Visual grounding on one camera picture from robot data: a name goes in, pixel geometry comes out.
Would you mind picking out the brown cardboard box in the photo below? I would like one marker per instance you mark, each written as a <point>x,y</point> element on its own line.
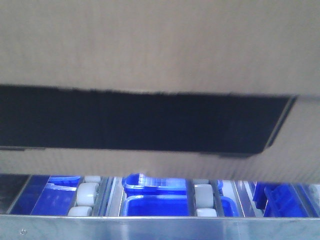
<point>196,89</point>

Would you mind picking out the metal shelf front beam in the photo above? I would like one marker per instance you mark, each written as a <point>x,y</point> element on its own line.
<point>27,227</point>

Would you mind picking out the blue bin upper middle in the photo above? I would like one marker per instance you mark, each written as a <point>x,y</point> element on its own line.
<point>138,184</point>

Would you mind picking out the blue plastic bin below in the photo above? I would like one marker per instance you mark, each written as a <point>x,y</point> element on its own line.
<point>156,205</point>

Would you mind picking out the small blue bin right centre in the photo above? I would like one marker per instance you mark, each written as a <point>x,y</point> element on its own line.
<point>228,199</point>

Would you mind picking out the blue bin left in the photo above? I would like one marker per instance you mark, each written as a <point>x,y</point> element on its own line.
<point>47,195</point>

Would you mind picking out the white roller conveyor rail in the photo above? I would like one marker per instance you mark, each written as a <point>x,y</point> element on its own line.
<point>207,197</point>

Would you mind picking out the grey roller conveyor rail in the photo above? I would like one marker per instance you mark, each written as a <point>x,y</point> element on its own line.
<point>92,197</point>

